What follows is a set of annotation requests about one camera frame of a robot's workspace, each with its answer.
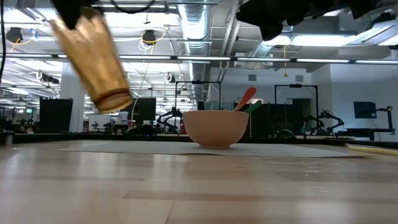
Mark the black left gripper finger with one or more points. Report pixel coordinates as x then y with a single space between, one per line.
93 4
70 12

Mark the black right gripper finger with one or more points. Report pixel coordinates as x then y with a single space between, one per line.
272 31
259 12

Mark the tan wooden bowl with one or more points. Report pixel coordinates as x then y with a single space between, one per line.
215 129

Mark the black background robot arm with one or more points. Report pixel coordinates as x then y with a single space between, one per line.
332 118
311 123
169 116

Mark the overhead LED light bar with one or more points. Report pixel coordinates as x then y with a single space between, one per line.
264 59

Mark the black partition panel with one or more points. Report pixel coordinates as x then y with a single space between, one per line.
280 119

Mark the white building pillar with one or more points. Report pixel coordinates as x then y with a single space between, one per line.
71 102

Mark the black cabinet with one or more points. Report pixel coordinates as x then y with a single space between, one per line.
56 115

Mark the white board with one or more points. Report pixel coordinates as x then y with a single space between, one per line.
99 123

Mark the white plastic container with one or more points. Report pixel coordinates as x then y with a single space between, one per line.
123 117

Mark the large black monitor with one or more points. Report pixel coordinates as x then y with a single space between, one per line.
144 112

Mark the grey cloth placemat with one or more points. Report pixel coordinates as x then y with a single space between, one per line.
280 151

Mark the yellow strip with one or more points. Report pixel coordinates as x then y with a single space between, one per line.
373 150

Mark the slanted silver ventilation duct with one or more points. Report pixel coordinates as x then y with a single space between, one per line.
264 48

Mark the black metal rig frame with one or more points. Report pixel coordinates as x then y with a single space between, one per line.
295 86
199 82

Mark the straight silver ventilation duct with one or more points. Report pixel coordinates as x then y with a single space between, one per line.
194 25

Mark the dark blue wall monitor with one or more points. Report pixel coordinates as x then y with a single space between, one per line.
364 110

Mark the black table border rail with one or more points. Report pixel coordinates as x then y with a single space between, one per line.
93 137

